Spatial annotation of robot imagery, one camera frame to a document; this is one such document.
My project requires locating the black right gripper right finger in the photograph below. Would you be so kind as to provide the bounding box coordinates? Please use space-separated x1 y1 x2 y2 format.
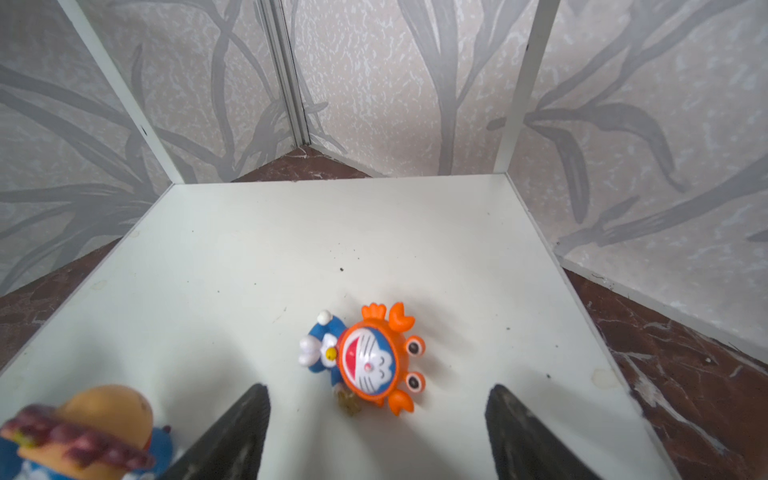
485 384 597 480

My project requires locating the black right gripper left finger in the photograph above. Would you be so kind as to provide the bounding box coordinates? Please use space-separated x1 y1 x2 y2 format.
161 383 271 480

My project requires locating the blue cat figure flower collar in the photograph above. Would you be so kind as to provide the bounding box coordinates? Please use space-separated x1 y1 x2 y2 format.
1 385 175 480

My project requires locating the orange octopus toy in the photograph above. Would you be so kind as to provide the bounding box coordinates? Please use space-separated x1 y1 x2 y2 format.
298 302 426 416

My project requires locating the white two-tier metal shelf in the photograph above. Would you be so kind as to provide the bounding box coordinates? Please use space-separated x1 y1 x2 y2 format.
1 1 674 479

